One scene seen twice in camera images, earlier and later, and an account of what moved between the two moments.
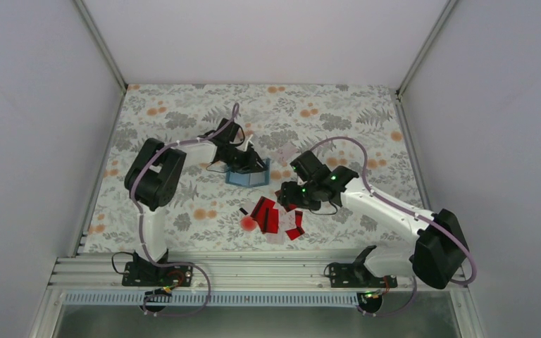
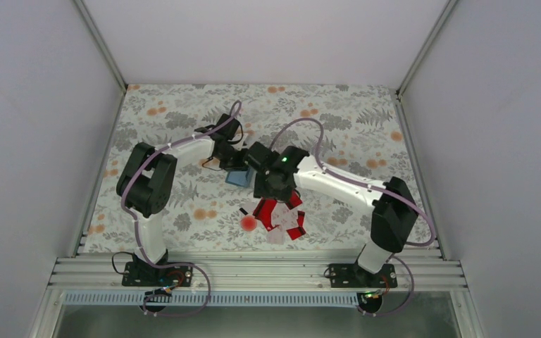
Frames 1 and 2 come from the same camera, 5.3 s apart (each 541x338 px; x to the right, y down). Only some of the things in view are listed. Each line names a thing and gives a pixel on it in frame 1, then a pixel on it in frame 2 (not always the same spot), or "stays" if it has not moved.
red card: (294, 233) stays
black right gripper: (289, 196) to (260, 189)
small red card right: (299, 216) stays
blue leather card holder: (251, 179) stays
